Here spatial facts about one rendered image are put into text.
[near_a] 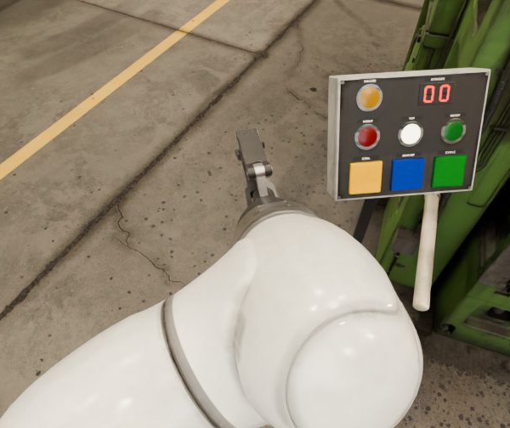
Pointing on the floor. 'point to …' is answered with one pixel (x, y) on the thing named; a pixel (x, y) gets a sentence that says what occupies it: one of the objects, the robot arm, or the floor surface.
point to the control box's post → (365, 218)
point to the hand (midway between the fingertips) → (253, 198)
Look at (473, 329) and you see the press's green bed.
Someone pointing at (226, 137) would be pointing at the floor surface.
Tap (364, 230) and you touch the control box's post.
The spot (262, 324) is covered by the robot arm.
